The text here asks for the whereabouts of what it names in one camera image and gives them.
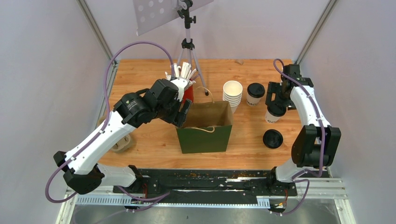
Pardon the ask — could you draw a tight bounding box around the black plastic cup lid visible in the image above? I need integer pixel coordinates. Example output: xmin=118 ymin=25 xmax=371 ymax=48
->
xmin=267 ymin=104 xmax=287 ymax=117

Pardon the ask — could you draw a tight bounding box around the white paper cup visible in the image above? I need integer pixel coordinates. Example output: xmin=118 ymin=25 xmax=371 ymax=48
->
xmin=265 ymin=104 xmax=287 ymax=123
xmin=247 ymin=83 xmax=265 ymax=106

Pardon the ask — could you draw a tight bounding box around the green paper bag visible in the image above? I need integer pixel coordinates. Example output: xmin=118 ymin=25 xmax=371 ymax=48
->
xmin=176 ymin=88 xmax=233 ymax=154

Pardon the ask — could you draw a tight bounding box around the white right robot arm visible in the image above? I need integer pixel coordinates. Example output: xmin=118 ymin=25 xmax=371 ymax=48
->
xmin=265 ymin=64 xmax=341 ymax=195

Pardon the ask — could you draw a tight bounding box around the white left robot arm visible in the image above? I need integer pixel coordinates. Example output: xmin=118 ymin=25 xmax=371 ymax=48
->
xmin=54 ymin=77 xmax=193 ymax=195

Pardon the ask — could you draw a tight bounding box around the red straw holder cup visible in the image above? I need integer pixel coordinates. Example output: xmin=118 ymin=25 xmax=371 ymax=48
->
xmin=182 ymin=86 xmax=194 ymax=104

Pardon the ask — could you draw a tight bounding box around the white wrapped straws bundle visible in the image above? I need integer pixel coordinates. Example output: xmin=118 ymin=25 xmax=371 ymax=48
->
xmin=165 ymin=62 xmax=198 ymax=85

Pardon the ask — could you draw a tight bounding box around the black lid stack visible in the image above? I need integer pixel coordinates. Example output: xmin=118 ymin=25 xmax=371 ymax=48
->
xmin=262 ymin=129 xmax=283 ymax=149

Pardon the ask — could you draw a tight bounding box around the stack of white paper cups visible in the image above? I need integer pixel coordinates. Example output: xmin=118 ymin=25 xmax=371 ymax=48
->
xmin=223 ymin=80 xmax=243 ymax=113

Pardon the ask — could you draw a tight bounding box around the cardboard cup carrier tray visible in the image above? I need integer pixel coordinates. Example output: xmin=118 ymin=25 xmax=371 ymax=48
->
xmin=110 ymin=134 xmax=136 ymax=154

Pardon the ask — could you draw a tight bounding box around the white tripod stand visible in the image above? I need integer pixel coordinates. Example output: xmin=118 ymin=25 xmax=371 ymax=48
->
xmin=176 ymin=0 xmax=206 ymax=87

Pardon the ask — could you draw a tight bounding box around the white perforated board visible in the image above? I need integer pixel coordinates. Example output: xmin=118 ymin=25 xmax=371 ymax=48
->
xmin=133 ymin=0 xmax=212 ymax=36

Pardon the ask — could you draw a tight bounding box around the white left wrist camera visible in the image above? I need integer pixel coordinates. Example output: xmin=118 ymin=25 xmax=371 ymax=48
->
xmin=171 ymin=77 xmax=194 ymax=102

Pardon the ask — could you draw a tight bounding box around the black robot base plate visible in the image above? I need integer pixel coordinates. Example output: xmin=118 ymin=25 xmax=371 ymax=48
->
xmin=124 ymin=169 xmax=297 ymax=205

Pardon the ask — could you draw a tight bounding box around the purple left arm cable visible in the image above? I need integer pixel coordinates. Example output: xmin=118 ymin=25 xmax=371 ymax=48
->
xmin=45 ymin=41 xmax=176 ymax=204

